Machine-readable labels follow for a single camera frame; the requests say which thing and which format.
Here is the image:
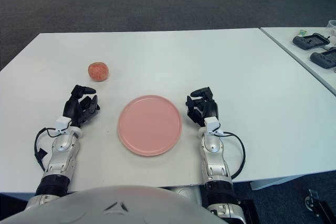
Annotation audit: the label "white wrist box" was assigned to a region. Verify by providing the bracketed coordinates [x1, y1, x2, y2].
[204, 116, 224, 135]
[55, 116, 72, 132]

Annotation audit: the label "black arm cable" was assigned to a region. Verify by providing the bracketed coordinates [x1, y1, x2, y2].
[34, 127, 60, 172]
[219, 131, 247, 180]

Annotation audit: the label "red apple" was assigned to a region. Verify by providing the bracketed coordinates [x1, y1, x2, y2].
[88, 61, 110, 82]

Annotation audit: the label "grey robot torso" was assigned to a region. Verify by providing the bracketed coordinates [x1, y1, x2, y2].
[0, 185, 211, 224]

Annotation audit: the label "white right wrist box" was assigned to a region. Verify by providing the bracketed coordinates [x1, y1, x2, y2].
[204, 116, 224, 135]

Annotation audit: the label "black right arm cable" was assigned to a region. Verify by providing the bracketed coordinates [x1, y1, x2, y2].
[219, 131, 247, 180]

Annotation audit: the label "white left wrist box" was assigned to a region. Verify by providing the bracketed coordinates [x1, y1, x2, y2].
[55, 116, 72, 132]

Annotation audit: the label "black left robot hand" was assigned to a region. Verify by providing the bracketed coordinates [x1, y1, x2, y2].
[62, 84, 101, 127]

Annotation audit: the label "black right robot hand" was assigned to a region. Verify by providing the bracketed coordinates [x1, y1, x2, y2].
[185, 86, 219, 127]

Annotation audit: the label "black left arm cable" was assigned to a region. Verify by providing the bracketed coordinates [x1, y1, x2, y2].
[34, 127, 60, 172]

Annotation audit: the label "pink round plate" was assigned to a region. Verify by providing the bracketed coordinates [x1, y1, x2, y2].
[117, 94, 183, 157]

